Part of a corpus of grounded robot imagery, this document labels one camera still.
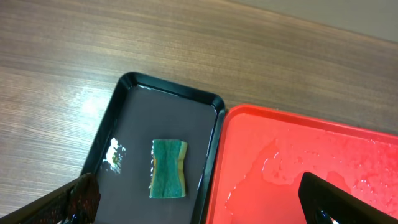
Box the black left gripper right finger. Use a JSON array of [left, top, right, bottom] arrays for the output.
[[298, 172, 397, 224]]

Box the green yellow sponge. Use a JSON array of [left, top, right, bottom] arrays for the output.
[[149, 139, 188, 199]]

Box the dark brown tray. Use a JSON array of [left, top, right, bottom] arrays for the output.
[[81, 72, 226, 224]]

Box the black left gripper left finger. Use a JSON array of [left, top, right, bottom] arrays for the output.
[[1, 173, 101, 224]]

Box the red plastic tray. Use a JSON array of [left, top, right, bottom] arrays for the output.
[[206, 105, 397, 223]]

